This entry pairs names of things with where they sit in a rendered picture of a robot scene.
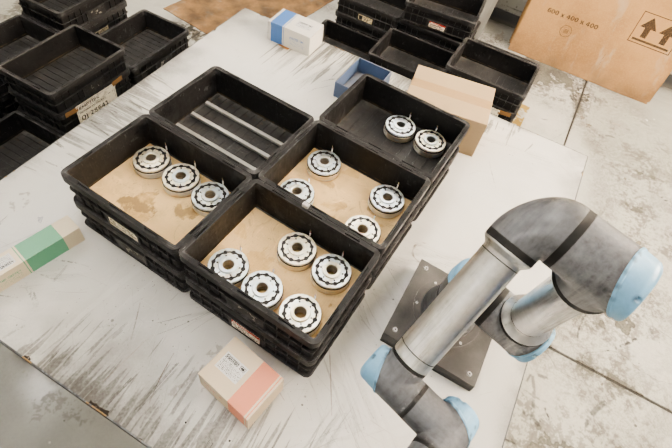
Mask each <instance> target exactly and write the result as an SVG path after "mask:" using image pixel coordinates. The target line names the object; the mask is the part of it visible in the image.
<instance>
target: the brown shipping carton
mask: <svg viewBox="0 0 672 448"><path fill-rule="evenodd" d="M495 90H496V89H495V88H492V87H489V86H485V85H482V84H479V83H476V82H473V81H470V80H466V79H463V78H460V77H457V76H454V75H450V74H447V73H444V72H441V71H438V70H435V69H431V68H428V67H425V66H422V65H418V67H417V70H416V72H415V74H414V77H413V79H412V81H411V84H410V86H409V88H408V91H407V92H408V93H410V94H412V95H414V96H416V97H418V98H420V99H422V100H424V101H426V102H428V103H430V104H432V105H434V106H436V107H438V108H440V109H443V110H445V111H447V112H449V113H451V114H453V115H455V116H457V117H459V118H461V119H463V120H465V121H467V122H468V123H469V124H470V128H469V130H468V132H467V134H466V135H465V137H464V138H463V140H462V141H461V143H460V144H459V153H462V154H465V155H468V156H471V157H472V156H473V154H474V152H475V150H476V148H477V146H478V144H479V141H480V139H481V137H482V135H483V133H484V131H485V129H486V127H487V125H488V121H489V116H490V112H491V108H492V103H493V99H494V95H495Z"/></svg>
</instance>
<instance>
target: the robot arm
mask: <svg viewBox="0 0 672 448"><path fill-rule="evenodd" d="M539 260H540V261H541V262H542V263H543V264H544V265H546V266H547V267H548V268H549V269H551V275H550V276H549V277H548V278H546V279H545V280H544V281H543V282H541V283H540V284H539V285H537V286H536V287H535V288H534V289H532V290H531V291H530V292H528V293H527V294H519V295H515V294H513V293H512V292H511V291H510V290H509V289H507V288H506V286H507V285H508V284H509V283H510V282H511V281H512V280H513V278H514V277H515V276H516V275H517V274H518V273H519V272H520V271H521V270H530V269H531V268H532V267H533V266H534V265H535V264H536V263H537V262H538V261H539ZM662 274H663V265H662V263H661V262H660V261H659V260H658V259H657V258H656V257H654V256H653V255H652V254H651V253H649V252H648V249H646V248H645V247H641V246H640V245H639V244H637V243H636V242H634V241H633V240H632V239H630V238H629V237H628V236H626V235H625V234H623V233H622V232H621V231H619V230H618V229H617V228H615V227H614V226H612V225H611V224H610V223H608V222H607V221H605V220H604V219H603V218H601V217H600V216H599V215H597V214H596V213H594V212H593V211H592V210H590V208H588V207H587V206H586V205H584V204H583V203H580V202H578V201H576V200H573V199H569V198H565V197H545V198H539V199H535V200H531V201H528V202H525V203H522V204H520V205H518V206H516V207H514V208H512V209H510V210H508V211H507V212H505V213H504V214H502V215H501V216H500V217H499V218H497V219H496V220H495V221H494V222H493V223H492V225H491V226H490V227H489V228H488V229H487V230H486V232H485V242H484V243H483V244H482V245H481V247H480V248H479V249H478V250H477V251H476V252H475V253H474V255H473V256H472V257H471V258H467V259H464V260H462V261H460V262H459V263H458V264H457V265H456V266H454V267H453V268H452V269H451V271H450V272H449V274H448V276H447V277H446V279H445V280H444V281H443V282H442V284H439V285H436V286H434V287H432V288H431V289H429V290H428V291H427V293H426V294H425V295H424V297H423V299H422V301H421V314H422V315H421V316H420V317H419V318H418V319H417V320H416V321H415V323H414V324H413V325H412V326H411V327H410V328H409V330H408V331H407V332H406V333H405V334H404V335H403V336H402V338H401V339H400V340H399V341H398V342H397V343H396V345H395V346H394V347H393V348H392V349H391V348H389V347H388V346H387V345H384V344H383V345H381V346H380V347H379V348H378V349H377V350H376V351H375V352H374V353H373V354H372V355H371V356H370V357H369V358H368V360H367V361H366V362H365V363H364V364H363V366H362V367H361V369H360V375H361V377H362V378H363V379H364V380H365V381H366V383H367V384H368V385H369V386H370V387H371V388H372V389H373V392H374V393H376V394H377V395H378V396H379V397H380V398H381V399H382V400H383V401H384V402H385V403H386V404H387V405H388V406H389V407H390V408H391V409H392V410H393V411H394V412H395V413H396V414H397V415H398V416H399V417H400V418H401V419H402V420H403V421H404V422H405V423H406V424H407V425H408V426H409V427H410V428H411V429H412V430H413V431H414V432H415V433H416V434H417V435H416V436H415V437H414V439H413V440H412V442H411V443H410V445H409V446H408V447H407V448H468V447H469V446H470V443H471V441H472V439H473V438H474V436H475V434H476V432H477V430H478V429H479V419H478V416H477V414H476V413H475V411H474V410H473V409H472V408H471V407H470V406H469V405H468V404H467V403H466V402H463V401H462V400H461V399H460V398H458V397H456V396H447V397H446V398H445V399H442V398H440V397H439V396H438V395H437V394H436V393H435V392H434V391H433V390H432V389H431V388H430V387H429V386H428V385H427V384H426V383H425V382H424V381H423V379H424V378H425V376H426V375H427V374H428V373H429V372H430V371H431V370H432V368H433V367H434V366H435V365H436V364H437V363H438V362H439V361H440V360H441V358H442V357H443V356H444V355H445V354H446V353H447V352H448V351H449V350H450V348H451V347H452V346H453V345H454V344H455V343H456V342H457V341H458V340H459V339H460V338H463V337H464V336H466V335H467V334H468V333H469V332H470V331H471V330H472V329H473V327H474V325H475V324H476V325H477V326H478V327H479V328H481V329H482V330H483V331H484V332H485V333H486V334H487V335H488V336H490V337H491V338H492V339H493V340H494V341H495V342H496V343H498V344H499V345H500V346H501V347H502V348H503V349H504V350H505V351H506V352H507V353H508V354H509V355H510V356H512V357H514V358H515V359H516V360H517V361H519V362H523V363H526V362H530V361H532V360H534V359H535V358H536V357H537V356H540V355H541V354H542V353H543V352H544V351H545V350H546V349H547V348H548V347H549V346H550V344H551V343H552V341H553V340H554V338H555V335H556V332H555V328H556V327H558V326H560V325H562V324H564V323H566V322H567V321H569V320H571V319H573V318H575V317H577V316H579V315H580V314H587V315H598V314H602V313H604V312H605V313H606V315H607V316H608V317H609V318H613V319H614V320H616V321H623V320H625V319H626V318H627V317H628V316H630V315H631V314H632V313H633V312H634V311H635V310H636V309H637V308H638V307H639V305H640V304H641V303H642V302H643V301H644V300H645V299H646V297H647V296H648V295H649V294H650V292H651V291H652V290H653V288H654V287H655V286H656V284H657V283H658V281H659V279H660V278H661V276H662Z"/></svg>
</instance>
